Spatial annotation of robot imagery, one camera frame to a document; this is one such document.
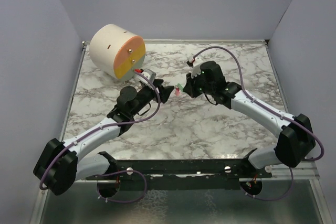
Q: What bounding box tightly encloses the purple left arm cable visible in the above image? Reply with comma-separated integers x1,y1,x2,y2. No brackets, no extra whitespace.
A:
39,69,161,190

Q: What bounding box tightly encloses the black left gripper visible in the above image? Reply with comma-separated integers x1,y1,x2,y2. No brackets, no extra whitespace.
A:
130,79,174,116

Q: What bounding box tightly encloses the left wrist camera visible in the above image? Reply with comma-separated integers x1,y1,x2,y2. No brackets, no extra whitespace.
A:
136,69,156,83

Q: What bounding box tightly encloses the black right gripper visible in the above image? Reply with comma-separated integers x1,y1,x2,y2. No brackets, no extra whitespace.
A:
183,70,214,99

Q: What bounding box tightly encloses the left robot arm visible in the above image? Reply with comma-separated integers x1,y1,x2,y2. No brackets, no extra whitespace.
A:
33,79,174,196

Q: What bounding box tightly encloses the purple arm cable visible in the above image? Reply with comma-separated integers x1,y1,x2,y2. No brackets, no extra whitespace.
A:
187,46,325,201
39,69,161,190

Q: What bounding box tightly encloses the green key tag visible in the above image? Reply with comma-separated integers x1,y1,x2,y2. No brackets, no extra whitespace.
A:
175,83,183,90

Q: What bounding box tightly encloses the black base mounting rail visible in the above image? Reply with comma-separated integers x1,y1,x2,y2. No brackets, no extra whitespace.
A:
87,157,271,191

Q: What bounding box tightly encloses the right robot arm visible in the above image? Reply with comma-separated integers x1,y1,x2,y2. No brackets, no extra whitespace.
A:
183,61,316,177

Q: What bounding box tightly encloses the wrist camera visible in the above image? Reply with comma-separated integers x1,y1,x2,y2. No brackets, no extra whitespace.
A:
186,57,204,79
136,69,156,83

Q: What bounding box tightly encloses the round key holder drum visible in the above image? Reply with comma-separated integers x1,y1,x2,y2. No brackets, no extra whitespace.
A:
89,24,146,82

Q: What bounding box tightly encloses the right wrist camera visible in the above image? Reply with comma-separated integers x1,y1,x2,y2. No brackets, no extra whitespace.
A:
186,57,204,79

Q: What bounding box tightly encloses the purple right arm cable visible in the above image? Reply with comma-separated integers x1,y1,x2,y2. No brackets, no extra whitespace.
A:
187,46,325,201

